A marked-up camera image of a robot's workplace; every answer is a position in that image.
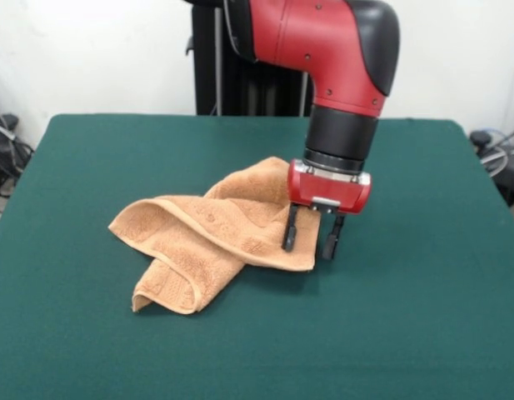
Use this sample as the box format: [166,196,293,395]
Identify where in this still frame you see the black vertical column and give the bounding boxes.
[184,6,317,118]

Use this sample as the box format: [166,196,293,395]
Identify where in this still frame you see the dark green table cloth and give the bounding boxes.
[0,112,514,400]

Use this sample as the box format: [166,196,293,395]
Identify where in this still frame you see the tan terry towel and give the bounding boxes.
[107,156,321,316]

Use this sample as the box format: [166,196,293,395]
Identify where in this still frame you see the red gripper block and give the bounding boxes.
[281,158,373,261]

